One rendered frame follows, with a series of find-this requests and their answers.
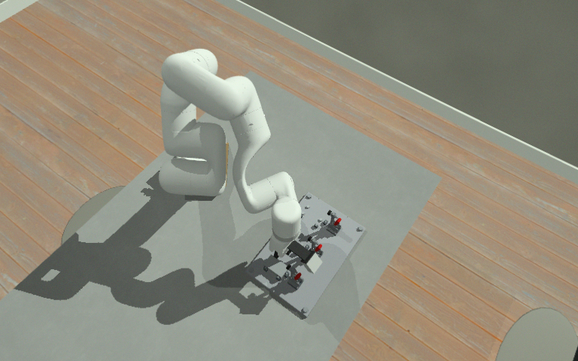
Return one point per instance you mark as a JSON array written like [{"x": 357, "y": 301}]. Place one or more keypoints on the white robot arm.
[{"x": 187, "y": 76}]

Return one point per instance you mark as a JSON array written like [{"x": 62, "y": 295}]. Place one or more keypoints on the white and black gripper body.
[{"x": 279, "y": 246}]

